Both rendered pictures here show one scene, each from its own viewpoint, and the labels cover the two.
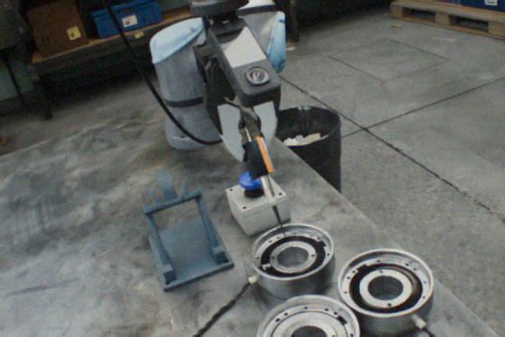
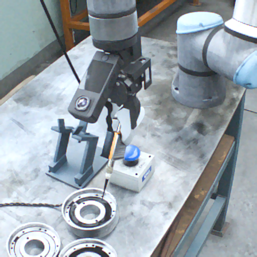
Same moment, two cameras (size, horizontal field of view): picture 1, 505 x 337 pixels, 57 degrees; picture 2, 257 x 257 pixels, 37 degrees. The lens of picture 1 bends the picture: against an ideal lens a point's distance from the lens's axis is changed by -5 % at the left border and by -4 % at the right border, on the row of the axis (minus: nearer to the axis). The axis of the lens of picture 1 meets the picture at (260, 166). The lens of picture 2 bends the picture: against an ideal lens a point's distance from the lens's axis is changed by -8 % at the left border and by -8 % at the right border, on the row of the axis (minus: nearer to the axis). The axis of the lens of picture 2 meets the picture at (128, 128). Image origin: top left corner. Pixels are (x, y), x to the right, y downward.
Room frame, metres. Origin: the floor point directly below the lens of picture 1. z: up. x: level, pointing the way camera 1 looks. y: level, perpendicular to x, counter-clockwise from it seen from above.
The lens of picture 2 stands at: (0.21, -0.44, 1.40)
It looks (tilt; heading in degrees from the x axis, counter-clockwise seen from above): 38 degrees down; 49
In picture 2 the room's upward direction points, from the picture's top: 5 degrees counter-clockwise
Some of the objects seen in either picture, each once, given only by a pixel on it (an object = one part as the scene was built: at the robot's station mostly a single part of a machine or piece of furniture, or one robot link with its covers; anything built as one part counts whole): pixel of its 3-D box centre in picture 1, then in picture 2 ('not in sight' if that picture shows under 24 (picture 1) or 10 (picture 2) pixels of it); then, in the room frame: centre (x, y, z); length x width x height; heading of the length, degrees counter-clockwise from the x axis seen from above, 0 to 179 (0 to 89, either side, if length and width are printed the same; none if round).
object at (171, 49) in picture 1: (186, 57); (202, 38); (0.94, 0.10, 0.97); 0.13 x 0.12 x 0.14; 84
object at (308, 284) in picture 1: (293, 261); (90, 214); (0.46, -0.02, 0.82); 0.10 x 0.10 x 0.04
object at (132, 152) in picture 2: (254, 189); (130, 159); (0.60, 0.01, 0.85); 0.04 x 0.04 x 0.05
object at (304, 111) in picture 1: (302, 171); not in sight; (1.65, -0.16, 0.21); 0.34 x 0.34 x 0.43
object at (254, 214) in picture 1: (256, 201); (132, 167); (0.61, 0.02, 0.82); 0.08 x 0.07 x 0.05; 17
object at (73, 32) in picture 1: (57, 24); not in sight; (3.81, 1.32, 0.64); 0.49 x 0.40 x 0.37; 112
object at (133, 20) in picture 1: (125, 13); not in sight; (3.99, 0.81, 0.56); 0.52 x 0.38 x 0.22; 104
